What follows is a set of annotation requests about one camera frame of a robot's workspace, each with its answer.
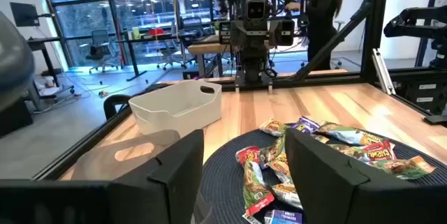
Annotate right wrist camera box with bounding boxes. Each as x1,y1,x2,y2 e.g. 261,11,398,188
244,0,272,21

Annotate person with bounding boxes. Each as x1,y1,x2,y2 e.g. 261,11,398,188
303,0,345,71

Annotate large grey rounded object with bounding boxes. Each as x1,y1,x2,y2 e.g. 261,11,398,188
0,10,36,137

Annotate translucent grey plastic bin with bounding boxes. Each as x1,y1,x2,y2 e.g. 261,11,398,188
71,129,181,181

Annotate white paper tag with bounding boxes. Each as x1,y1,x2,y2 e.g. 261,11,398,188
242,212,263,224

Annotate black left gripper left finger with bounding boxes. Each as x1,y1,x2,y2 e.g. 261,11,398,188
108,128,205,224

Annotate blue oatmeal raisin granola bar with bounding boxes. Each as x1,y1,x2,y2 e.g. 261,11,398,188
263,209,303,224
317,121,385,147
289,115,321,135

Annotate wooden background table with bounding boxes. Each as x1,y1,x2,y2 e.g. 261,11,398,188
187,34,245,78

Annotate cream plastic handled bin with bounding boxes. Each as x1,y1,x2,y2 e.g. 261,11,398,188
128,80,223,137

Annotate grey office chair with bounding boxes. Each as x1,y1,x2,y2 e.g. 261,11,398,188
85,28,119,75
156,17,188,70

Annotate black standing desk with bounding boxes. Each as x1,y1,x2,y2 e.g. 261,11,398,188
27,36,76,96

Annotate long black desk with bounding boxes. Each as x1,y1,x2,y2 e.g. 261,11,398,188
117,31,198,82

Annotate silver metal bracket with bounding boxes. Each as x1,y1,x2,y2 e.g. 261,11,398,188
372,47,397,96

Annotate black monitor on arm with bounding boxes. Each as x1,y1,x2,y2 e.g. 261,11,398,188
9,2,41,28

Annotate black power cable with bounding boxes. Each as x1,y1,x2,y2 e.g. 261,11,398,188
103,94,133,120

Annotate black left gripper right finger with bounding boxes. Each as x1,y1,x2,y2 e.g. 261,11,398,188
284,128,371,224

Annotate black box with labels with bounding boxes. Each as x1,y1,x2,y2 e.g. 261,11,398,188
394,73,447,117

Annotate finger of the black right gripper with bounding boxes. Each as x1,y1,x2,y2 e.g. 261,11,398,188
219,20,235,46
275,19,296,47

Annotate round dark blue woven mat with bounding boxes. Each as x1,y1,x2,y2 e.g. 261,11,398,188
200,128,447,224

